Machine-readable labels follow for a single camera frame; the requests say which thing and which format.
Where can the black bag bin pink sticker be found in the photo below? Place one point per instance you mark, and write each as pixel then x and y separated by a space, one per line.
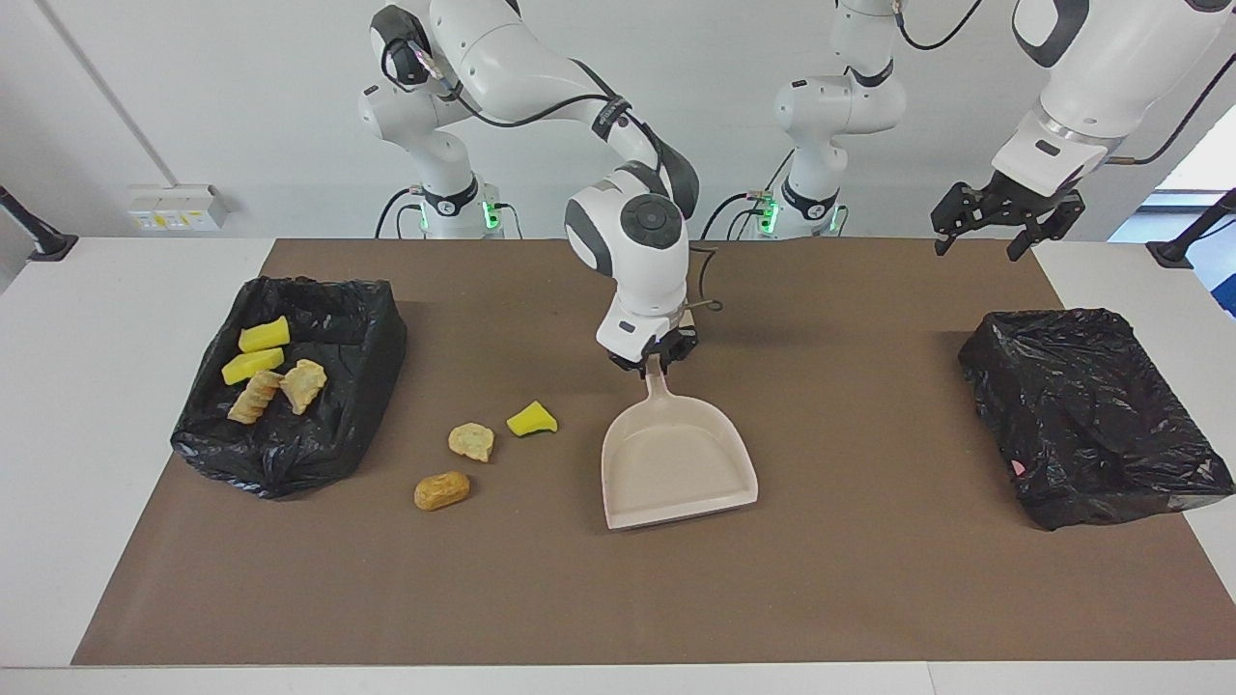
pixel 1091 425

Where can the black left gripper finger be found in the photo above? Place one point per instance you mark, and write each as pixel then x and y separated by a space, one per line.
pixel 1048 227
pixel 956 210

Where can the beige plastic dustpan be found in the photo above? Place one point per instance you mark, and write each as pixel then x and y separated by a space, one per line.
pixel 676 463

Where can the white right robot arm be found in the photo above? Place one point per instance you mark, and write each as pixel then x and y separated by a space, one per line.
pixel 637 280

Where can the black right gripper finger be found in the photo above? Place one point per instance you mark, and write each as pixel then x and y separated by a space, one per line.
pixel 626 365
pixel 682 352

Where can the beige brown-edged foam scrap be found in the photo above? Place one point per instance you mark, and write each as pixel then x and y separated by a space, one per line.
pixel 255 396

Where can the white wall outlet box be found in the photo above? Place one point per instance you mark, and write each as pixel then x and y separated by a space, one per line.
pixel 179 205

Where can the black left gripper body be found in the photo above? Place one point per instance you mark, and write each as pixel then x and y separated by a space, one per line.
pixel 1019 201

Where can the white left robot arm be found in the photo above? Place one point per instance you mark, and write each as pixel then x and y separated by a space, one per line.
pixel 1101 77

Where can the rounded yellow sponge piece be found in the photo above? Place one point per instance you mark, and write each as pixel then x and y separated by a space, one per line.
pixel 253 365

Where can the black bag lined bin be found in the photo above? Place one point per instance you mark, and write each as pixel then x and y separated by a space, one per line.
pixel 290 454

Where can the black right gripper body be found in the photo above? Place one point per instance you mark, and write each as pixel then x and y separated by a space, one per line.
pixel 655 355

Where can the brown bread-like lump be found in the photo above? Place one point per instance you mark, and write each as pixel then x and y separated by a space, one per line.
pixel 441 490

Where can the pale beige foam scrap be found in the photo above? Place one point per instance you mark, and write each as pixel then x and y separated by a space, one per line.
pixel 303 384

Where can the notched yellow sponge piece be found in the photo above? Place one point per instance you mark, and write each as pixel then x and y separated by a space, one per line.
pixel 264 334

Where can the round beige foam scrap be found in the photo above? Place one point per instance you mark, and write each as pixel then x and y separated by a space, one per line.
pixel 471 441

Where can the black camera stand clamp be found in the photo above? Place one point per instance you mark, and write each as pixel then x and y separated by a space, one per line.
pixel 39 236
pixel 1183 246

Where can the brown table mat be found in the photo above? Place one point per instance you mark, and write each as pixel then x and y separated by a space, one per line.
pixel 676 598

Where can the curved yellow sponge piece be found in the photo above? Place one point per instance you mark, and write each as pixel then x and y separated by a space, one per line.
pixel 531 419

